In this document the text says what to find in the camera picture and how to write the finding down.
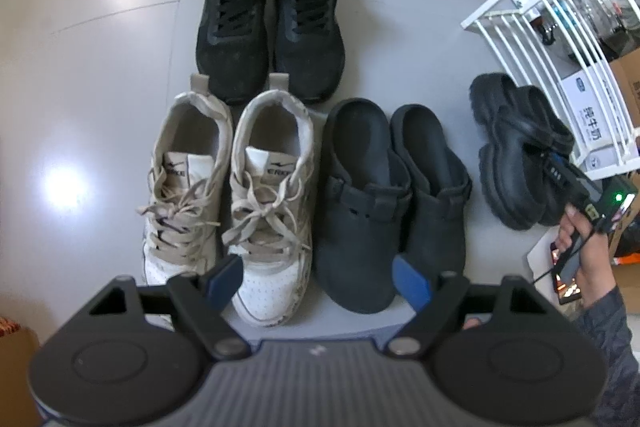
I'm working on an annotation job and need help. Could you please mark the black clog slipper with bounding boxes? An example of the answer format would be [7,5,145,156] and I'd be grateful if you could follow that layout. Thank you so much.
[390,104,472,283]
[312,98,412,314]

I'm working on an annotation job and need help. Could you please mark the white sneaker beige laces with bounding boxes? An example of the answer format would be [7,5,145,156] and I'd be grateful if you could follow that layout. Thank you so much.
[222,72,316,327]

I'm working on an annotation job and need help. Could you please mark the black suede sneaker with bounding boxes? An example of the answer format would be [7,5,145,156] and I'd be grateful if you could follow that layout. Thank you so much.
[195,0,269,105]

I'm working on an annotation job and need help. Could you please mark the camouflage right sleeve forearm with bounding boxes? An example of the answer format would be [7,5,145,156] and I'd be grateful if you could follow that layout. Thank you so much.
[574,286,640,426]

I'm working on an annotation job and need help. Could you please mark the person right hand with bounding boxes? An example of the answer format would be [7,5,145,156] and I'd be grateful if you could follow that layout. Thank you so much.
[555,204,616,309]

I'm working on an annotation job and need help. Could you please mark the smartphone on paper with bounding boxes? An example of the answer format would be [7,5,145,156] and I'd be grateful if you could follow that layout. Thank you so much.
[550,236,584,306]

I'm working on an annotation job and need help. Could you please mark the white milk carton box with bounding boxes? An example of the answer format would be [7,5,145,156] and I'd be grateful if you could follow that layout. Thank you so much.
[560,61,639,180]

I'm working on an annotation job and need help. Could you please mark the clear plastic water bottle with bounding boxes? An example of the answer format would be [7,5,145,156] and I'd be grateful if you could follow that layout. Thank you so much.
[574,0,639,60]

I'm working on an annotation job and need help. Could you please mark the black cable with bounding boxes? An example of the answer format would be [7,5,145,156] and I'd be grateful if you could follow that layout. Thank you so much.
[531,225,586,283]

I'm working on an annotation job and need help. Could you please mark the black chunky strap clog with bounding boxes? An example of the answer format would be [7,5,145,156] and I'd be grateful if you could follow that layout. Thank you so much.
[470,72,552,231]

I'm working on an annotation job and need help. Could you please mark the white wire rack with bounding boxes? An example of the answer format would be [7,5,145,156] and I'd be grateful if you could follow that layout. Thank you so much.
[459,0,640,169]

